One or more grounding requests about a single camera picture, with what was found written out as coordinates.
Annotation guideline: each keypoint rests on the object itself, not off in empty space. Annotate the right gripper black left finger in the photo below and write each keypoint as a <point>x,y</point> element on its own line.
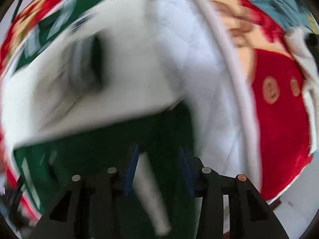
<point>87,207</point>

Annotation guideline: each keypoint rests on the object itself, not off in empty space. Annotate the green white varsity jacket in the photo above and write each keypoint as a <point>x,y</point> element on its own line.
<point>86,85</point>

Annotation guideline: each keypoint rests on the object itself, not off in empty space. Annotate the red floral blanket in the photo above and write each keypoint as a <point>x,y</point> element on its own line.
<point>274,76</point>

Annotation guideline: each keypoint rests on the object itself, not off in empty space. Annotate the white diamond pattern sheet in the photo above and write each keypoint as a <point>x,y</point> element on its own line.
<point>203,68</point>

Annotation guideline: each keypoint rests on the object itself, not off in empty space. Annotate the black white fleece garment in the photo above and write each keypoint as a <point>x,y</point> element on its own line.
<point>298,49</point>

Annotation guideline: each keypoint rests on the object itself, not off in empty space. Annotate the blue quilted duvet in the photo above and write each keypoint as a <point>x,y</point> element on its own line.
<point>288,13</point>

